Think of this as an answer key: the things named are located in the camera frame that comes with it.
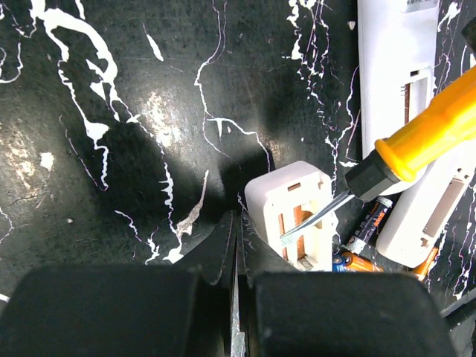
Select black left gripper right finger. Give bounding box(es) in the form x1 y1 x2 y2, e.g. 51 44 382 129
237 214 455 356

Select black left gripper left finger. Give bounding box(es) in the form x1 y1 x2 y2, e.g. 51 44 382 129
1 211 237 356

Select blue and orange battery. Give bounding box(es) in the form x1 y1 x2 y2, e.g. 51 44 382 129
332 252 384 272

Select white remote blue battery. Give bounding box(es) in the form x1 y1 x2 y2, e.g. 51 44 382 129
245 161 337 271

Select white remote orange compartment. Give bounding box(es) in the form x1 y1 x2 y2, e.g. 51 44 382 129
376 140 475 268

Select white remote black batteries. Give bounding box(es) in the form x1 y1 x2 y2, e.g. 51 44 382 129
356 0 442 196

